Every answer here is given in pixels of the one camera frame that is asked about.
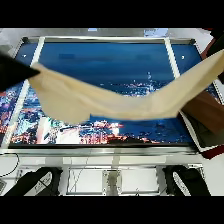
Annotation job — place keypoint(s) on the silver frame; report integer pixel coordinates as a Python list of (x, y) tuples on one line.
[(113, 151)]

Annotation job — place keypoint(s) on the cream T-shirt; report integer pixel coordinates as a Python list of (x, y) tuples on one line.
[(133, 106)]

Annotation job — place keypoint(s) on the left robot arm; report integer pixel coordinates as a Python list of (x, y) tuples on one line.
[(13, 71)]

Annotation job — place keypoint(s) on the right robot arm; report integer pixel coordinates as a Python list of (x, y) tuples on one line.
[(195, 182)]

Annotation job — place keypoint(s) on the dark red garment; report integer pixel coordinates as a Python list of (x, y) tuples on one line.
[(215, 153)]

